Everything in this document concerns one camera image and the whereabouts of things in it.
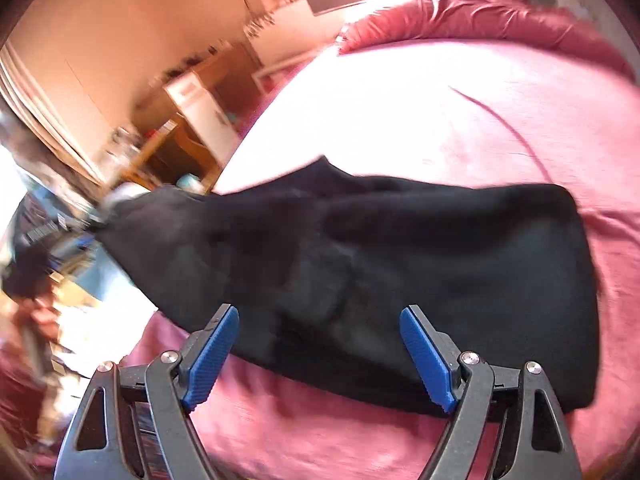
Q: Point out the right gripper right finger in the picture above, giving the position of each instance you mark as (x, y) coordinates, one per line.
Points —
(533, 441)

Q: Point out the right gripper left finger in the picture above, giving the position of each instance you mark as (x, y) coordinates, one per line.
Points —
(104, 440)

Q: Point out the black pants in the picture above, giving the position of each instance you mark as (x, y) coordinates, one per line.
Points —
(320, 264)

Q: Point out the person left hand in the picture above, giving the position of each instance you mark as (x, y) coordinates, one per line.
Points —
(39, 314)

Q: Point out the wooden shelf desk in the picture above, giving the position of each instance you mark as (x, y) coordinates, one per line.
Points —
(173, 151)

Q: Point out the light blue cup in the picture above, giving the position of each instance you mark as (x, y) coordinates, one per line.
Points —
(191, 183)

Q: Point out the bed with pink sheet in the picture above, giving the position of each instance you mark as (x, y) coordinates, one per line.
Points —
(468, 113)

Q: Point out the white floral panel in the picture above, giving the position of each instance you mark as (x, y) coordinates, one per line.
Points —
(292, 30)

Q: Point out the maroon duvet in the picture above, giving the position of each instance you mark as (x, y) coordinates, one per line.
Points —
(543, 27)

